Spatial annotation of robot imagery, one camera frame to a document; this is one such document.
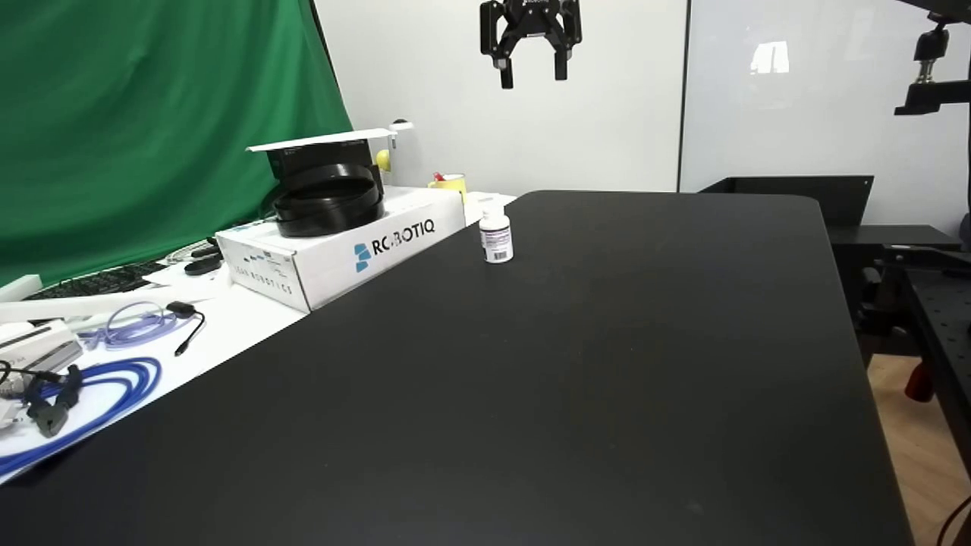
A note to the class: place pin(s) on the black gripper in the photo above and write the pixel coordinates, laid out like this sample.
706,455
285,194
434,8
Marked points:
533,17

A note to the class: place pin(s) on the small white pill bottle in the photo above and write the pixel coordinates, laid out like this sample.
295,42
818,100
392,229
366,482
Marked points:
496,236

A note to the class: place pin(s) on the yellow mug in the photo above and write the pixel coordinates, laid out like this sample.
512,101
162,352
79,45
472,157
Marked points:
450,185

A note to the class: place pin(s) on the yellow ball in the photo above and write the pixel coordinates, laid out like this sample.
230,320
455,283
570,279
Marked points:
384,160

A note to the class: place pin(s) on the black box with white lid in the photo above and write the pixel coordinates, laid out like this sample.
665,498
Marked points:
315,152

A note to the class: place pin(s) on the white cardboard box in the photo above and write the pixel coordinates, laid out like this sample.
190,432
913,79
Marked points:
341,258

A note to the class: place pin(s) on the black computer mouse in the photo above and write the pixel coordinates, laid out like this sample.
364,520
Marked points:
202,265

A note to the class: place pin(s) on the green backdrop cloth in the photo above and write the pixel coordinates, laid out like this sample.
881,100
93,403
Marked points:
136,121

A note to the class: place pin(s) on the black keyboard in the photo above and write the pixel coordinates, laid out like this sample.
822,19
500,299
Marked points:
98,280

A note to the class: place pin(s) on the black perforated bench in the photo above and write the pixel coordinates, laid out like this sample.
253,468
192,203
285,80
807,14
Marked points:
944,318

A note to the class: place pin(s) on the white and grey device box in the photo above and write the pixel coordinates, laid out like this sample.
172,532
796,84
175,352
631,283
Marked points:
34,345

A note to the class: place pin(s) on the black clamp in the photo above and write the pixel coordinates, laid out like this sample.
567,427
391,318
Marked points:
54,402

